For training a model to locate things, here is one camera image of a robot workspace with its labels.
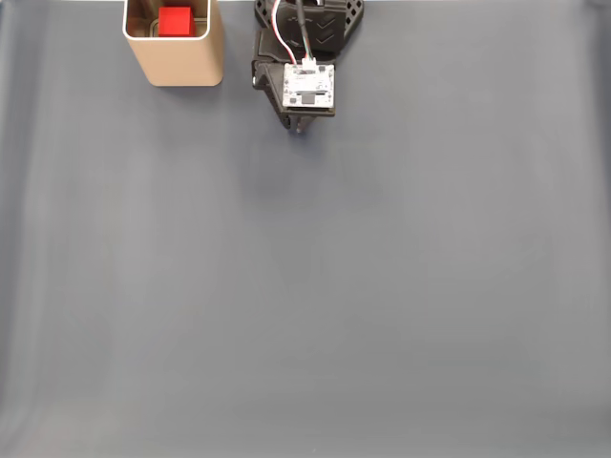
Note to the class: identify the white camera circuit board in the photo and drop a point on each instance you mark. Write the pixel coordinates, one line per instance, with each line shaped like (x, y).
(308, 86)

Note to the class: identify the dark blue table mat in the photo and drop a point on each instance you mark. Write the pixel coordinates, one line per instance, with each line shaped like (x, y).
(305, 286)

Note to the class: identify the red cube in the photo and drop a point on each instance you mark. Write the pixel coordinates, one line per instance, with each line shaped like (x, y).
(175, 21)

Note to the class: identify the beige rounded square container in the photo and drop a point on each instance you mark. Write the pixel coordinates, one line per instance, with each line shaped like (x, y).
(183, 67)

